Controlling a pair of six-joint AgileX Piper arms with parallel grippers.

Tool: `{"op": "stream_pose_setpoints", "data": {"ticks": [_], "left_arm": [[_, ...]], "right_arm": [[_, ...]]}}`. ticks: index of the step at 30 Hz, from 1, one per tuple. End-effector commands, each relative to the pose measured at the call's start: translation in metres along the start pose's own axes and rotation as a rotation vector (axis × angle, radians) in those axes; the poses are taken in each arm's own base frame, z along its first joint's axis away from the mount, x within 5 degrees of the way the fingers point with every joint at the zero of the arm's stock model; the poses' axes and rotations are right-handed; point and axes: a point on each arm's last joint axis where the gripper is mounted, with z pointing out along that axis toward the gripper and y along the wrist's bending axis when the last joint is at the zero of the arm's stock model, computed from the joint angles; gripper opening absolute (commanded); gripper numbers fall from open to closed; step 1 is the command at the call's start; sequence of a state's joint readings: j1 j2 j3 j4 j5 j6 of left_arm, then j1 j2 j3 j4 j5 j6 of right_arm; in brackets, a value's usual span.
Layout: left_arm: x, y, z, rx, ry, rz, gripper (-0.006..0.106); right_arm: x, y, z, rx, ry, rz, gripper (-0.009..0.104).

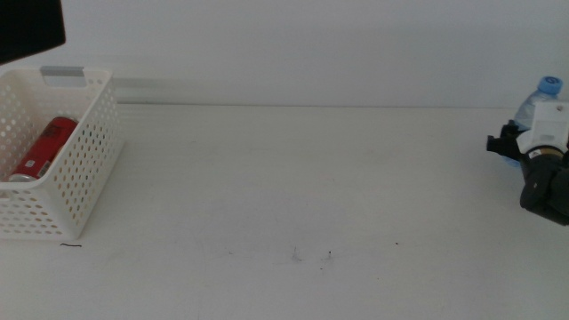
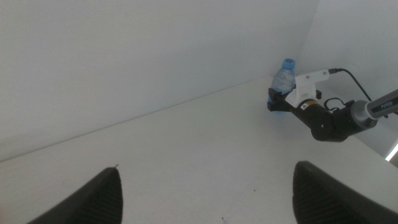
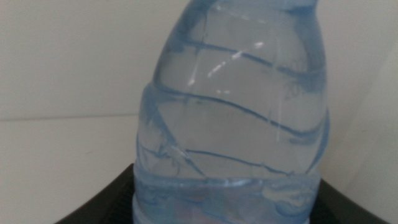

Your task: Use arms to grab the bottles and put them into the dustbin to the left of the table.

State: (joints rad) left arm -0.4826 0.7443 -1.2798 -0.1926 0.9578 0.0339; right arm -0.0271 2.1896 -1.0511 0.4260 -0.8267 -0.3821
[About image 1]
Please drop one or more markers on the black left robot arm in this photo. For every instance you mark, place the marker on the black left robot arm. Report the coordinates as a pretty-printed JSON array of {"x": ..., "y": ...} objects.
[{"x": 26, "y": 26}]

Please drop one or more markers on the white perforated plastic basket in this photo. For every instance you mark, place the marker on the white perforated plastic basket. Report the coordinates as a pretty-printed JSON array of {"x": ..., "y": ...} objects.
[{"x": 84, "y": 178}]

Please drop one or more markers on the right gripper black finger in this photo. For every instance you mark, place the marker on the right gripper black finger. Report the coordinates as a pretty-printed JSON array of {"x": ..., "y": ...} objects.
[{"x": 509, "y": 130}]

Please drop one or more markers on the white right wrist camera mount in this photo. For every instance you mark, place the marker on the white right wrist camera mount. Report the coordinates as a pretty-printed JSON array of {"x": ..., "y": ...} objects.
[{"x": 549, "y": 126}]

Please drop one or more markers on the clear water bottle blue cap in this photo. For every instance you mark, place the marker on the clear water bottle blue cap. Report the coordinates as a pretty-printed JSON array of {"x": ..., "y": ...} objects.
[{"x": 531, "y": 104}]

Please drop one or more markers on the red cola can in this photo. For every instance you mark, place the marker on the red cola can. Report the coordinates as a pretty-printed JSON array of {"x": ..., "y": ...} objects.
[{"x": 44, "y": 149}]

